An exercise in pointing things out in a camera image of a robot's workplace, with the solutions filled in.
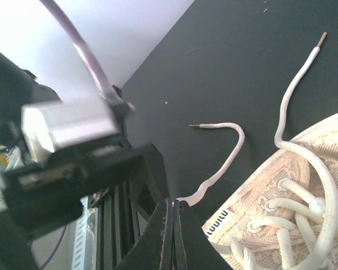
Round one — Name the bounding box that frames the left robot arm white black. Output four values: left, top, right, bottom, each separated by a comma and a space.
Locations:
0, 53, 168, 269

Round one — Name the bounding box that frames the white beige sneaker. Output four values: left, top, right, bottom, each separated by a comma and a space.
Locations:
201, 108, 338, 270

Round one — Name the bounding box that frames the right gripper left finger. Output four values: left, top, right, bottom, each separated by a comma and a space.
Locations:
116, 199, 174, 270

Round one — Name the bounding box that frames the light blue slotted cable duct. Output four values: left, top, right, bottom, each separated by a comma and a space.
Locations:
71, 217, 96, 270

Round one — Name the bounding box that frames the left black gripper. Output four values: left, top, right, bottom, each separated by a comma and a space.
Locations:
0, 144, 169, 240

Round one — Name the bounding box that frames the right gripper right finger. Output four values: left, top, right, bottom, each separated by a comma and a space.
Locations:
172, 200, 231, 270

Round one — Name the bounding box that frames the black aluminium frame left post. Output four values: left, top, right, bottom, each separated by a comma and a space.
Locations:
81, 84, 164, 270

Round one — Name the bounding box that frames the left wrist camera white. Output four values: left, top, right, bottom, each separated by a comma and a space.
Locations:
21, 97, 119, 163

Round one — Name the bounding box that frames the white shoelace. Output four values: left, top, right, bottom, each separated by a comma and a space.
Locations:
176, 31, 338, 270

